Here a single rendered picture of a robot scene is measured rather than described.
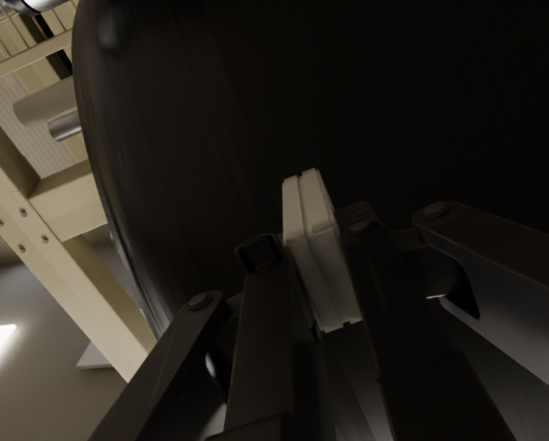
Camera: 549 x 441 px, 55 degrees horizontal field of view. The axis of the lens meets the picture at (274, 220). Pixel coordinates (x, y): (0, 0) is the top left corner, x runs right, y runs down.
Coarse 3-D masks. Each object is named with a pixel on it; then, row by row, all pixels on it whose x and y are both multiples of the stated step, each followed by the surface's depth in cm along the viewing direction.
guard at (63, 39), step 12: (72, 0) 73; (12, 24) 74; (60, 24) 75; (60, 36) 75; (36, 48) 75; (48, 48) 76; (60, 48) 76; (12, 60) 76; (24, 60) 76; (36, 60) 76; (0, 72) 77
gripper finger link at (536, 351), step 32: (416, 224) 12; (448, 224) 12; (480, 224) 11; (512, 224) 11; (480, 256) 10; (512, 256) 9; (544, 256) 9; (480, 288) 11; (512, 288) 9; (544, 288) 8; (480, 320) 11; (512, 320) 10; (544, 320) 9; (512, 352) 11; (544, 352) 9
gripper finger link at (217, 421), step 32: (192, 320) 13; (160, 352) 12; (192, 352) 11; (128, 384) 11; (160, 384) 10; (192, 384) 11; (224, 384) 13; (128, 416) 10; (160, 416) 10; (192, 416) 11; (224, 416) 12
